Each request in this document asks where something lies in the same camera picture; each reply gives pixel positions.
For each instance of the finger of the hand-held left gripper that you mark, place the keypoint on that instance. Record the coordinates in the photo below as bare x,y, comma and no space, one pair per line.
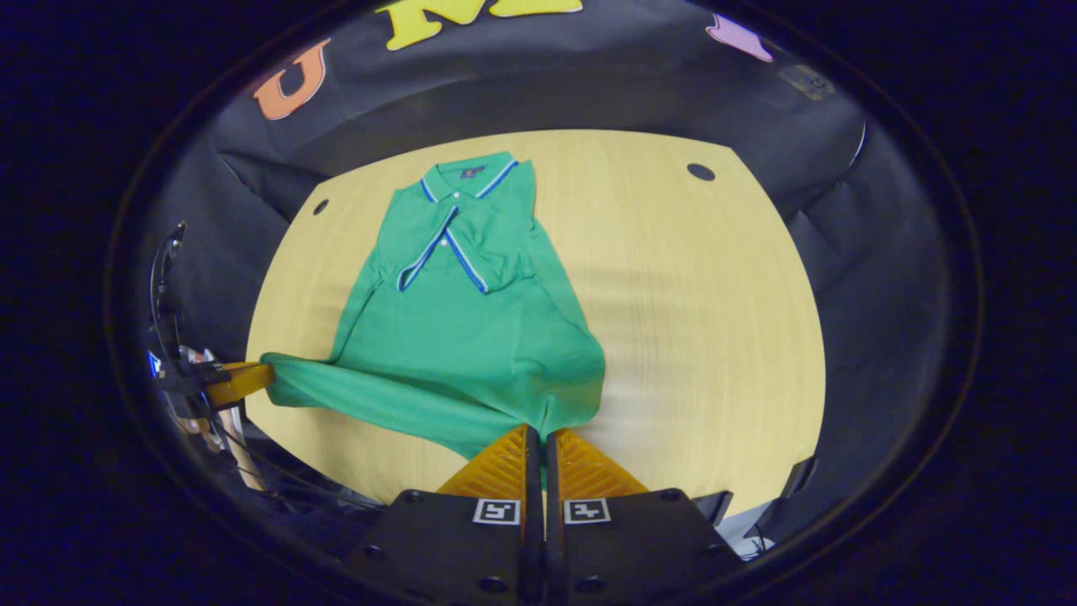
240,383

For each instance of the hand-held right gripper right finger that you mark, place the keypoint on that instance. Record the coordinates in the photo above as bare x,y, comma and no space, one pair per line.
554,539

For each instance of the black backdrop cloth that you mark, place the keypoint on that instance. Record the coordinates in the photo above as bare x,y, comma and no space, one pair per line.
589,93

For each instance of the green T-shirt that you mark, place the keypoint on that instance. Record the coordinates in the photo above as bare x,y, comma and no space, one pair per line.
471,337

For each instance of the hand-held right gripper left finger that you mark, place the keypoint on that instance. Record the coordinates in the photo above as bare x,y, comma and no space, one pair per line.
532,513

